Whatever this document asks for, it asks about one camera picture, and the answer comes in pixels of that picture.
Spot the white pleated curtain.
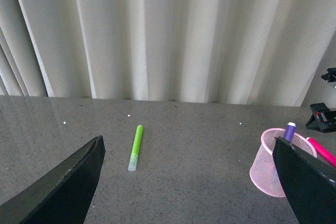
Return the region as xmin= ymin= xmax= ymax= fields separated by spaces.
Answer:
xmin=1 ymin=0 xmax=335 ymax=107

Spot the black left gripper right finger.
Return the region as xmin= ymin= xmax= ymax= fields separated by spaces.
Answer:
xmin=272 ymin=137 xmax=335 ymax=223

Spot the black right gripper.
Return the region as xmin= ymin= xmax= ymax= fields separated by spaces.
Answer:
xmin=305 ymin=68 xmax=336 ymax=133

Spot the pink mesh pen cup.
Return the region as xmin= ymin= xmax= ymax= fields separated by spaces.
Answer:
xmin=249 ymin=127 xmax=318 ymax=198

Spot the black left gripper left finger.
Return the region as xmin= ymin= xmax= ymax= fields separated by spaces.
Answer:
xmin=1 ymin=136 xmax=106 ymax=223

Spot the green highlighter pen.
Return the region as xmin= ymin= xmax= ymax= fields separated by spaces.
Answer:
xmin=128 ymin=125 xmax=143 ymax=172

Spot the pink highlighter pen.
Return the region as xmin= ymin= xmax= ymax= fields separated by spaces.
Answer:
xmin=306 ymin=137 xmax=336 ymax=167

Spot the purple highlighter pen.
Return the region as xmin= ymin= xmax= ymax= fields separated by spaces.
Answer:
xmin=283 ymin=122 xmax=296 ymax=142

